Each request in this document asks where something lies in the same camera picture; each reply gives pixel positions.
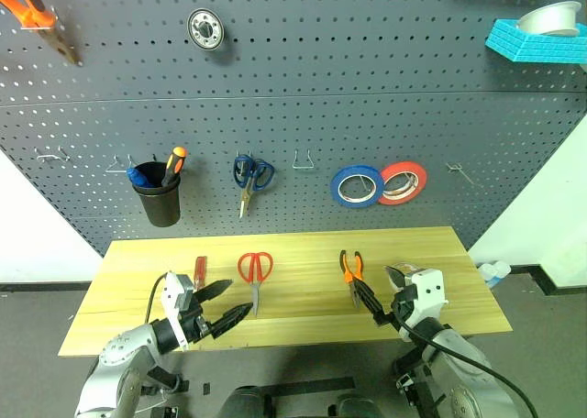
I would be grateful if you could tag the clear plastic bottle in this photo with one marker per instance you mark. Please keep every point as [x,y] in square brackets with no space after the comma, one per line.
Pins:
[494,273]

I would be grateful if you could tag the black plastic cup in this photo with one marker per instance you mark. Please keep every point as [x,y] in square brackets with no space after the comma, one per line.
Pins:
[160,207]

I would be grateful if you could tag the silver double pegboard hook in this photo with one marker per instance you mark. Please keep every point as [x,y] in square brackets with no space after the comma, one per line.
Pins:
[51,157]

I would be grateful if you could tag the dark rounded shape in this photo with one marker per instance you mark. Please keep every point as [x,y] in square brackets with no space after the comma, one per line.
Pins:
[360,406]
[243,404]

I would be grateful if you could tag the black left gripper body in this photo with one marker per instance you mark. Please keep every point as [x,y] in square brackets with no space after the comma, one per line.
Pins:
[197,324]

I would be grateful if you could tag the silver scissors hook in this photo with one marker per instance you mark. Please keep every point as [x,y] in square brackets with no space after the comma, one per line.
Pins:
[243,154]

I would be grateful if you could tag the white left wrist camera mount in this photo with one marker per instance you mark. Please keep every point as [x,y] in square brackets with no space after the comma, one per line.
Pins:
[172,299]

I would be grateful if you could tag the blue tape roll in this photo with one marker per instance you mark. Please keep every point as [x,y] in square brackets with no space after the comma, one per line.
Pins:
[337,193]

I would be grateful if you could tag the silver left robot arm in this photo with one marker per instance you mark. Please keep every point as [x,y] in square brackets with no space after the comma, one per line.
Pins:
[124,358]

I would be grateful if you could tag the grey metal pegboard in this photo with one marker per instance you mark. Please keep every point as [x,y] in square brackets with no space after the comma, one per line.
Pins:
[293,92]

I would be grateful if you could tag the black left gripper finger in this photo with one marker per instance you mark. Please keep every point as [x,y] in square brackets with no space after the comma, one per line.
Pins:
[214,289]
[231,319]

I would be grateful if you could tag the red tape roll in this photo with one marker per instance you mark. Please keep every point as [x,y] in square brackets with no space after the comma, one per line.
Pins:
[403,165]

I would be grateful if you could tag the orange and black screwdriver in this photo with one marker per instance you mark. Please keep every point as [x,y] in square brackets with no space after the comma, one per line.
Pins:
[173,163]

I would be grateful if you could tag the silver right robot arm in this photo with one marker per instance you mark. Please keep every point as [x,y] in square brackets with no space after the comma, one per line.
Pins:
[458,372]

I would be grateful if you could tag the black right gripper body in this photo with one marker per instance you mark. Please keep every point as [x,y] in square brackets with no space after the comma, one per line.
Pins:
[402,305]

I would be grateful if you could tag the small orange and black pliers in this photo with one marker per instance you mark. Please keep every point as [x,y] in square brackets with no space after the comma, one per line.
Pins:
[349,277]

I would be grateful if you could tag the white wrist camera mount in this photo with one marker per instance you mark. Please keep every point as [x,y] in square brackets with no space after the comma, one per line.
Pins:
[428,289]
[172,299]

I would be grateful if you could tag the round silver metal disc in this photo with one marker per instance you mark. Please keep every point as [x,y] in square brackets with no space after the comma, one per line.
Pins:
[205,28]

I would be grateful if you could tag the silver tape peg hook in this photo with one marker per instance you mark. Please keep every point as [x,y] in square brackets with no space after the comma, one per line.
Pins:
[365,183]

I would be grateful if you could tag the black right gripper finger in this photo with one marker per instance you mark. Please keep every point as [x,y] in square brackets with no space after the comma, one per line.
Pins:
[369,301]
[396,280]

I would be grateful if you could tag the silver long peg hook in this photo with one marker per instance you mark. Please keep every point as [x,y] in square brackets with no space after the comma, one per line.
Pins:
[463,172]

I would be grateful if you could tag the cyan plastic tray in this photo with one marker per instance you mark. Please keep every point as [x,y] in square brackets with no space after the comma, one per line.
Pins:
[527,51]

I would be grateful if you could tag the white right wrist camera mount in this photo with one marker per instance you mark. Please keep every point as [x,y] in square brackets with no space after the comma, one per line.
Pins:
[428,289]

